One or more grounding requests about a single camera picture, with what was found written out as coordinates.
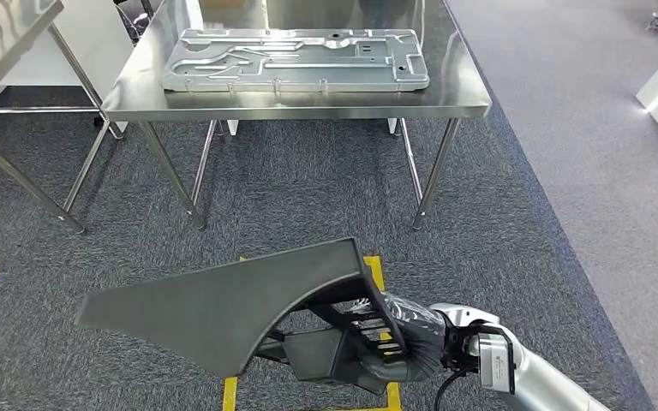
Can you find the black camera bracket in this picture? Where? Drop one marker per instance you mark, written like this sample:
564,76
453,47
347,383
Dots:
459,340

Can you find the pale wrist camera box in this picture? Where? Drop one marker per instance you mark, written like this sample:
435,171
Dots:
496,366

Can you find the white cabinet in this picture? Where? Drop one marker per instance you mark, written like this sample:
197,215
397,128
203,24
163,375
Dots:
96,51

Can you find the stainless steel workbench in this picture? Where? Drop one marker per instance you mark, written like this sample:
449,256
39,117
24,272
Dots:
11,34
465,85

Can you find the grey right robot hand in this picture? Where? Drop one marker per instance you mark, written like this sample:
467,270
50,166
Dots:
414,320

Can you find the black plastic frame part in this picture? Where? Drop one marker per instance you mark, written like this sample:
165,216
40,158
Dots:
221,306

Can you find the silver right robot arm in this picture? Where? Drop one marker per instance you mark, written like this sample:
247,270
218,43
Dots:
550,385

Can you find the silver metal fixture plate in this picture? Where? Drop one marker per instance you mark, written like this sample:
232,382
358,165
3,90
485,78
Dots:
306,74

